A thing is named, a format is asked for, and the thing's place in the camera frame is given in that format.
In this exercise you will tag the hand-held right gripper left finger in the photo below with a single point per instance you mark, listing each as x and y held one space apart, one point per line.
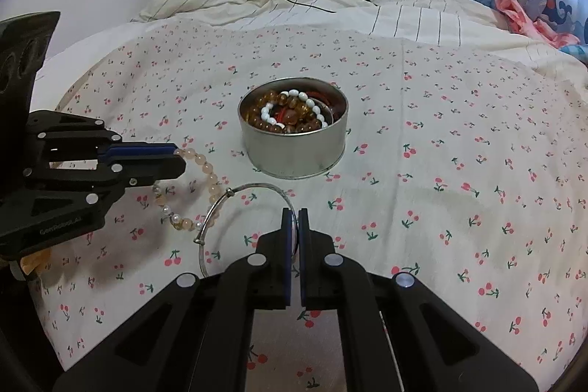
288 245

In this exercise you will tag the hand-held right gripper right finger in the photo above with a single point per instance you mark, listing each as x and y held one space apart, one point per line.
303 245

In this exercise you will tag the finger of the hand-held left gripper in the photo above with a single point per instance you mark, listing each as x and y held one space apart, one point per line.
151 169
142 151

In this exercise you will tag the silver bangle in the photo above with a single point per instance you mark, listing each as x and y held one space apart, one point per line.
228 191

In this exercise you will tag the round metal tin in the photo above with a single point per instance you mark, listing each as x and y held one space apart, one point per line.
285 153

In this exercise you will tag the person's left hand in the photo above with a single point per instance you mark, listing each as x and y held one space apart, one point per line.
36 261

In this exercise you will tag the cherry print bedsheet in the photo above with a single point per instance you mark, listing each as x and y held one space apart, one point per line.
413 190

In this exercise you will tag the white striped duvet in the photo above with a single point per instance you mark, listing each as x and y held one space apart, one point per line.
413 24

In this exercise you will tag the pink cloth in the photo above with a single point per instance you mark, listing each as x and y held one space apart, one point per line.
519 13

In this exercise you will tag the turquoise cloth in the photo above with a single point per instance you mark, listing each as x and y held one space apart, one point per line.
576 52

